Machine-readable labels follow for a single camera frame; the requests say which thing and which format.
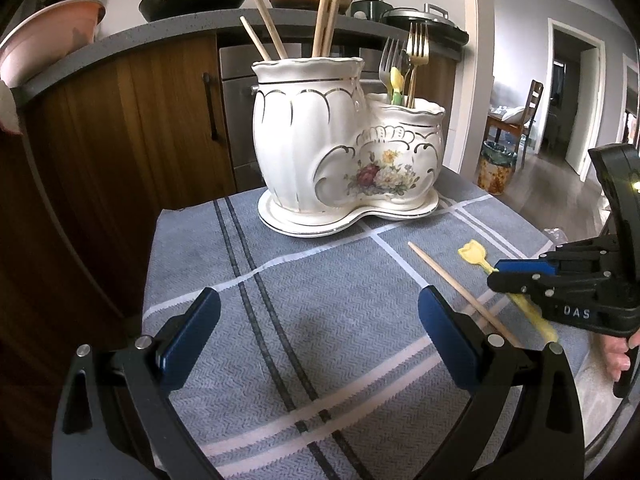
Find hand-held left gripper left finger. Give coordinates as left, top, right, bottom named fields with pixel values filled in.
left=52, top=287, right=223, bottom=480

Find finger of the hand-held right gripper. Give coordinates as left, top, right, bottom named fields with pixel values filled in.
left=486, top=272, right=626, bottom=333
left=492, top=237, right=623, bottom=277

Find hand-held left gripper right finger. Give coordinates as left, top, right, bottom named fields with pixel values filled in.
left=417, top=285, right=586, bottom=480

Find yellow plastic fork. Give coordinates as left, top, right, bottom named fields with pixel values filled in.
left=459, top=241, right=560, bottom=343

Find wooden chopstick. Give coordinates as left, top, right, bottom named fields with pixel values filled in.
left=322, top=0, right=347, bottom=57
left=407, top=241, right=523, bottom=348
left=239, top=15, right=271, bottom=61
left=252, top=0, right=288, bottom=60
left=311, top=0, right=333, bottom=58

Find white floral ceramic cutlery holder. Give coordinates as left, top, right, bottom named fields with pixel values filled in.
left=250, top=56, right=447, bottom=238

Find yellow tulip-topped plastic stick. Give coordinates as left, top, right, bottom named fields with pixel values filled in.
left=387, top=67, right=406, bottom=107

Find golden fork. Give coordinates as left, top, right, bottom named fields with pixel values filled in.
left=406, top=21, right=431, bottom=110

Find person's right hand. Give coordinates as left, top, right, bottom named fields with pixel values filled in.
left=597, top=332, right=631, bottom=382

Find patterned waste bin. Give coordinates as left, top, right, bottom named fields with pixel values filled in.
left=477, top=140, right=518, bottom=195

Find grey plaid tablecloth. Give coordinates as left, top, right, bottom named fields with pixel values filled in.
left=141, top=167, right=596, bottom=480

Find wooden chair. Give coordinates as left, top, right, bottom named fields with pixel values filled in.
left=487, top=79, right=545, bottom=168

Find wooden cabinet door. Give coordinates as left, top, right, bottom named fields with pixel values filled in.
left=20, top=35, right=236, bottom=321

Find silver fork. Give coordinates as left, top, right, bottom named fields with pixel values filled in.
left=379, top=37, right=403, bottom=106

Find grey lidded pot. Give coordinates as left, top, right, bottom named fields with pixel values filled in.
left=380, top=4, right=471, bottom=46

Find grey kitchen countertop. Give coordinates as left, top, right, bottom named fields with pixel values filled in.
left=12, top=7, right=466, bottom=106

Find pink bowl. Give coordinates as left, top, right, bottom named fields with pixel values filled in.
left=0, top=0, right=107, bottom=88

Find black cabinet handle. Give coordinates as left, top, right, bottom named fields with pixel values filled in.
left=202, top=72, right=221, bottom=142

